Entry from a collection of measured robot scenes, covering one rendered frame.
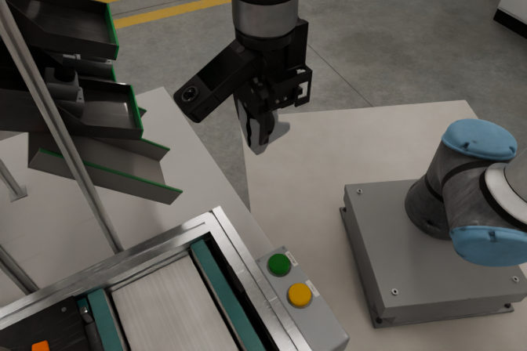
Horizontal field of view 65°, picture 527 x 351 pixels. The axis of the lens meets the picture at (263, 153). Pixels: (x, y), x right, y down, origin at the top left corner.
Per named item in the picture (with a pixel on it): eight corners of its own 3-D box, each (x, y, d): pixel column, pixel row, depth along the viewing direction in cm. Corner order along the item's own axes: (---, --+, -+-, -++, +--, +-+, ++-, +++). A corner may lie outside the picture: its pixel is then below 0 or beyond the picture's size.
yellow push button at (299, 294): (302, 284, 78) (303, 278, 76) (314, 302, 75) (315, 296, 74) (284, 294, 76) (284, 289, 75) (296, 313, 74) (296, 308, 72)
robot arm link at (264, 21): (252, 12, 42) (216, -19, 47) (252, 51, 45) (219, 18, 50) (313, -6, 45) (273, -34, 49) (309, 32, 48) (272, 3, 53)
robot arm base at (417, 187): (460, 182, 94) (477, 151, 87) (490, 239, 84) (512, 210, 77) (396, 184, 94) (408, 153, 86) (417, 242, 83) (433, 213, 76)
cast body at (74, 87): (79, 101, 71) (85, 66, 67) (81, 117, 68) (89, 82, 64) (23, 95, 66) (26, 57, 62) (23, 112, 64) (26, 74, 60)
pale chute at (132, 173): (158, 161, 94) (169, 148, 92) (170, 205, 85) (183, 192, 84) (27, 116, 75) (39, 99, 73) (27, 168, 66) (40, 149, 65)
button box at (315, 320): (283, 258, 87) (284, 243, 82) (346, 349, 75) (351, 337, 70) (254, 274, 84) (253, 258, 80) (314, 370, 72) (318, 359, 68)
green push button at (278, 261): (281, 255, 82) (282, 249, 80) (292, 270, 79) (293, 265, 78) (264, 264, 80) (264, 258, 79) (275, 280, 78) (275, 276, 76)
